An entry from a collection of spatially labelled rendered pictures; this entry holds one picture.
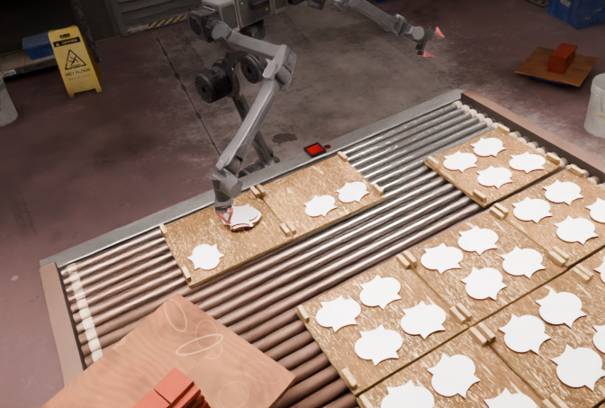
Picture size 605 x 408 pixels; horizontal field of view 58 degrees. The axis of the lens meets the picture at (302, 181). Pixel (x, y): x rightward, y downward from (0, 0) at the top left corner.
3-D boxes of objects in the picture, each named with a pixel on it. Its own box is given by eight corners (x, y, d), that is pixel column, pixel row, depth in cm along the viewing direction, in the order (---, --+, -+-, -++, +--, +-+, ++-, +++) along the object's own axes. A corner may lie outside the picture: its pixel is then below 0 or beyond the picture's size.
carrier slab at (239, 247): (160, 231, 214) (159, 228, 213) (254, 192, 227) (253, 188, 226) (190, 288, 189) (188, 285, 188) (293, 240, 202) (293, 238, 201)
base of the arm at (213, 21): (221, 35, 240) (216, 9, 232) (232, 40, 235) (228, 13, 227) (206, 42, 236) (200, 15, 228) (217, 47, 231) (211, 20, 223)
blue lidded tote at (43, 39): (28, 51, 574) (21, 37, 565) (67, 41, 584) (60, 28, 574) (28, 63, 551) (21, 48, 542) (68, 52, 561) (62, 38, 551)
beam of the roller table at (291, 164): (45, 270, 212) (39, 260, 209) (456, 98, 280) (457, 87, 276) (48, 285, 206) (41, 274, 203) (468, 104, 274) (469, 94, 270)
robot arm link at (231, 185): (237, 162, 203) (223, 152, 196) (257, 174, 196) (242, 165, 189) (220, 189, 202) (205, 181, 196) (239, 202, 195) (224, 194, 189)
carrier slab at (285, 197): (256, 191, 227) (255, 188, 226) (339, 157, 240) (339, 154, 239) (294, 240, 202) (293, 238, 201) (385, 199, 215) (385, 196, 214)
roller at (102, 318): (78, 330, 186) (73, 321, 183) (504, 132, 249) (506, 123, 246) (81, 340, 182) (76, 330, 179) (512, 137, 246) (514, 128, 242)
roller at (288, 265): (87, 362, 175) (82, 353, 172) (530, 148, 238) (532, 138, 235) (91, 374, 171) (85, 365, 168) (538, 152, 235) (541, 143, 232)
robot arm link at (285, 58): (306, 58, 205) (293, 42, 197) (288, 88, 204) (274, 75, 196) (232, 34, 232) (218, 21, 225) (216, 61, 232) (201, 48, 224)
